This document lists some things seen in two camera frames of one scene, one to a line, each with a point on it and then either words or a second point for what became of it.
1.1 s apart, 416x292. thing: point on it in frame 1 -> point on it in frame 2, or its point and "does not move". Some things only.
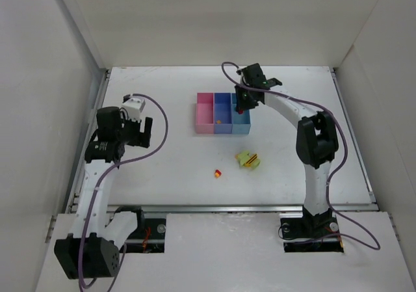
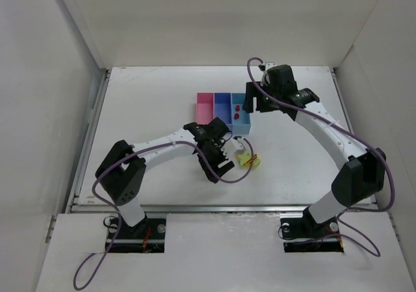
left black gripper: (143, 133) -> (212, 157)
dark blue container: (223, 114) does not move
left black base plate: (149, 238) does not move
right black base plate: (300, 235) does not move
